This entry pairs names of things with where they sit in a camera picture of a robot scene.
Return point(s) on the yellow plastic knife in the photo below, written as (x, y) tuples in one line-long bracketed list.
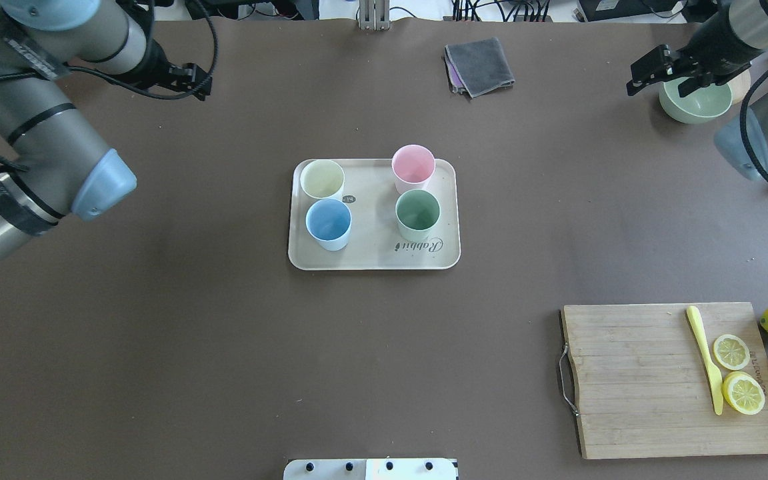
[(714, 376)]

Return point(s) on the cream plastic cup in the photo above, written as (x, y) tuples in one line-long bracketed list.
[(323, 179)]

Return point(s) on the blue plastic cup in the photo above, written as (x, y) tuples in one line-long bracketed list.
[(329, 222)]

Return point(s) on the cream rectangular tray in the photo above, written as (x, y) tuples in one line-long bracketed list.
[(375, 242)]

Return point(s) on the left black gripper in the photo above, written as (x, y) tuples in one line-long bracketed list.
[(156, 66)]

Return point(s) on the wooden cutting board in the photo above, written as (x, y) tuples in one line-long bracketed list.
[(640, 389)]

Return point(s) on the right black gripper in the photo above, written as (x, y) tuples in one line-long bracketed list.
[(705, 59)]

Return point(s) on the grey folded cloth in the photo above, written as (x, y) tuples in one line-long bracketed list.
[(478, 67)]

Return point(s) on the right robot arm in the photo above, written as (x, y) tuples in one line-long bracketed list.
[(721, 49)]

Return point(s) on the lemon half slice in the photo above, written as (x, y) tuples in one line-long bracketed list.
[(743, 393), (731, 352)]

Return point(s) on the green plastic cup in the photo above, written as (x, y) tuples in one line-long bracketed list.
[(417, 212)]

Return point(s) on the aluminium frame post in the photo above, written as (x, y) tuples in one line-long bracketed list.
[(374, 15)]

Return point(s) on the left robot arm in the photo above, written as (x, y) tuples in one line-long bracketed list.
[(52, 161)]

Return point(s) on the wooden cup tree stand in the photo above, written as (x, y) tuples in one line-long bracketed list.
[(740, 85)]

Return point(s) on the mint green bowl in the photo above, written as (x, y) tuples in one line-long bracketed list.
[(701, 106)]

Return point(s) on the pink plastic cup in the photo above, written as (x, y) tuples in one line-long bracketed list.
[(413, 167)]

